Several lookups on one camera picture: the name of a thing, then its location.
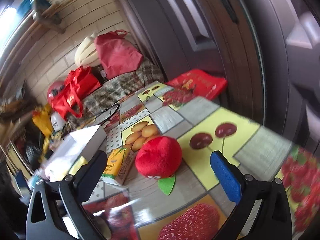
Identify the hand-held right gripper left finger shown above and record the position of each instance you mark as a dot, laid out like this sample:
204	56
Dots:
95	166

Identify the red ball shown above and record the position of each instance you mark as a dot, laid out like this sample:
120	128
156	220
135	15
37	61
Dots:
55	90

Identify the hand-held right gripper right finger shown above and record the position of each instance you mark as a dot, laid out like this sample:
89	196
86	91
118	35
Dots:
225	175

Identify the plaid blanket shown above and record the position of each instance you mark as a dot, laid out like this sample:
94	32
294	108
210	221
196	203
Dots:
112	92

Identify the red plush apple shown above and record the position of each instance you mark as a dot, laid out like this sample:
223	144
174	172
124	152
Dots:
157	155

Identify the yellow tissue packet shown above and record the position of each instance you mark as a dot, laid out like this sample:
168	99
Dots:
117	166

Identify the red tote bag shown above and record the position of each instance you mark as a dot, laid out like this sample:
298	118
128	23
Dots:
75	90

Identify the dark red bag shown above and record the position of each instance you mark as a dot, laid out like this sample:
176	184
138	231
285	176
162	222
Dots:
115	55

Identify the white box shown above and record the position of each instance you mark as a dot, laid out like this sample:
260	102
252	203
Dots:
75	145

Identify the yellow bag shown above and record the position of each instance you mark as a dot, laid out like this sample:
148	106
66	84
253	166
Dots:
42	120

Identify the grey door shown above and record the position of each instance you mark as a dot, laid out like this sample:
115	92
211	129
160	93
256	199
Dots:
190	17

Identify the fruit print tablecloth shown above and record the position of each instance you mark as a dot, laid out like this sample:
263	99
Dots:
212	120

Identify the red plastic bag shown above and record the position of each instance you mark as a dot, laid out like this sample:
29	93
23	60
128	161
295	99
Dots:
197	82

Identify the small white bag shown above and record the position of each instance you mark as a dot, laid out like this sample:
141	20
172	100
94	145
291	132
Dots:
58	122

